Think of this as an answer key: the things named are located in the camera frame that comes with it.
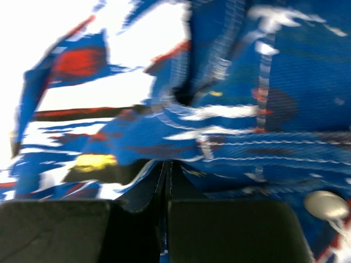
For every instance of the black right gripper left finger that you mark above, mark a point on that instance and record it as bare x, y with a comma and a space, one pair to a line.
124, 230

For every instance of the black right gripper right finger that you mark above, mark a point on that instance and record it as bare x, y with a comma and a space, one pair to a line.
200, 229

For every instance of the blue patterned trousers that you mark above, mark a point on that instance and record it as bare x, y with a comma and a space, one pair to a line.
251, 97

